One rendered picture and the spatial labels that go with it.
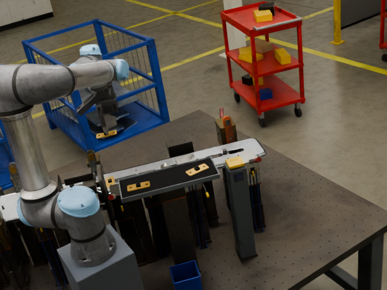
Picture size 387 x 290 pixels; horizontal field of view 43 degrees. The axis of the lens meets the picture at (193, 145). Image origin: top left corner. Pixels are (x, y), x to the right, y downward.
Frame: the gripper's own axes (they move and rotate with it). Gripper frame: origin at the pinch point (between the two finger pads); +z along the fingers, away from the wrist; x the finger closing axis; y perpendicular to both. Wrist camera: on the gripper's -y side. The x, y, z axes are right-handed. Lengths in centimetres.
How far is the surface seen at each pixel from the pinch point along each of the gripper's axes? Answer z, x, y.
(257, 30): 35, 193, 120
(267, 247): 57, -26, 56
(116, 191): 19.5, -15.5, -0.7
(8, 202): 28, 7, -49
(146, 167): 27.5, 11.2, 12.8
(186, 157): 16.4, -7.3, 30.1
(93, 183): 11.7, -18.8, -8.0
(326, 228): 57, -24, 83
